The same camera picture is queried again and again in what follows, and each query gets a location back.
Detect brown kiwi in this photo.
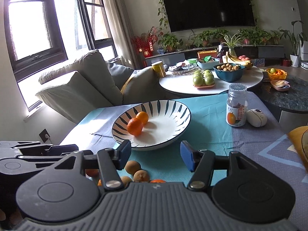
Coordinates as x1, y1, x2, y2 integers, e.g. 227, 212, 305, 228
124, 161, 141, 176
120, 176, 133, 187
133, 170, 150, 182

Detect large orange mandarin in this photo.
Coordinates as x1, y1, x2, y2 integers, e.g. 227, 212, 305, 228
150, 179, 166, 184

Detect small orange mandarin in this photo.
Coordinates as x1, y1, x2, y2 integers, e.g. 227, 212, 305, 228
136, 112, 149, 126

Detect blue grey tablecloth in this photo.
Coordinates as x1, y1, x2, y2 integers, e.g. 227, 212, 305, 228
62, 93, 307, 230

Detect blue striped white bowl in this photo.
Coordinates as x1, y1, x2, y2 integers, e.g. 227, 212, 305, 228
112, 100, 192, 151

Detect clear jar orange label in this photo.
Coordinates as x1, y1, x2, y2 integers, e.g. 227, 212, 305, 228
226, 84, 248, 127

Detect white round coffee table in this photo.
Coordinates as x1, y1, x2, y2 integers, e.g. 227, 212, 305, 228
158, 65, 265, 97

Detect tray of green apples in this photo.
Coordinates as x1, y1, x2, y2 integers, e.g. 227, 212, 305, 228
193, 69, 215, 88

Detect white oval gadget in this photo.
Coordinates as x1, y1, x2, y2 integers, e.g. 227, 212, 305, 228
246, 109, 267, 128

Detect grey throw pillow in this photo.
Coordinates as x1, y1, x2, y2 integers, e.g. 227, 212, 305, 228
106, 62, 134, 90

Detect beige sofa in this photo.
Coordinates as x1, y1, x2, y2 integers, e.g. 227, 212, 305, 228
36, 50, 167, 123

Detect glass plate with snacks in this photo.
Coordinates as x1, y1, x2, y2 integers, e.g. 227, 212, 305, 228
168, 62, 196, 74

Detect blue bowl of nuts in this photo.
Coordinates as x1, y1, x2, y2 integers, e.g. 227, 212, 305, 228
213, 63, 245, 82

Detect yellow tin can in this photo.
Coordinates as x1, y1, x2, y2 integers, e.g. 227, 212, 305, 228
151, 61, 166, 78

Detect light blue snack tray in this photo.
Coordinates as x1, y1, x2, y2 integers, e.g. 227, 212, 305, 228
197, 56, 220, 70

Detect orange box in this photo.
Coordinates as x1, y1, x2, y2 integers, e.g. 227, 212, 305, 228
197, 50, 218, 59

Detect banana bunch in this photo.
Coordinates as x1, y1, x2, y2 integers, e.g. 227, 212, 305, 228
222, 52, 253, 69

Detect white plate with food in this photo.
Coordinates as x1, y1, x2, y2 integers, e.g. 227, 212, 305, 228
288, 126, 308, 171

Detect potted green plant left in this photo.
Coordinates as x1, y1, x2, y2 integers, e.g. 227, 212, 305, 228
158, 33, 183, 53

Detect beige curtain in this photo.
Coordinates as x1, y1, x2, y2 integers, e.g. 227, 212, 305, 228
103, 0, 143, 69

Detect red flower decoration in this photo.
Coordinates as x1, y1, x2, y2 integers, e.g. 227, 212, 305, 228
131, 26, 161, 58

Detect pink snack dish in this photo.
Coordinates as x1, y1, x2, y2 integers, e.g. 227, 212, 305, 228
270, 80, 291, 92

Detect yellow fruit basket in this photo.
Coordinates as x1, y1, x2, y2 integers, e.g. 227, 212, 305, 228
266, 68, 288, 80

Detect spider plant in vase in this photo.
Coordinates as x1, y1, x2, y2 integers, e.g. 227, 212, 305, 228
223, 33, 242, 56

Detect dark marble side table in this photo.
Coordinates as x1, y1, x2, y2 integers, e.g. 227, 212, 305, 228
249, 74, 308, 119

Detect tall plant white pot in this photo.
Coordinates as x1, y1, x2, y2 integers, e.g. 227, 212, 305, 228
279, 20, 307, 68

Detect wall power socket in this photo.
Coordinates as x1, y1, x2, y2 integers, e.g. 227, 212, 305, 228
39, 129, 50, 143

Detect dark window frame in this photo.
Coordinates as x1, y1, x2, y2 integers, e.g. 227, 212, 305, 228
3, 0, 119, 83

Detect black wall television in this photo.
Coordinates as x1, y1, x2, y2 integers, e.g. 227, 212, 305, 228
163, 0, 255, 32

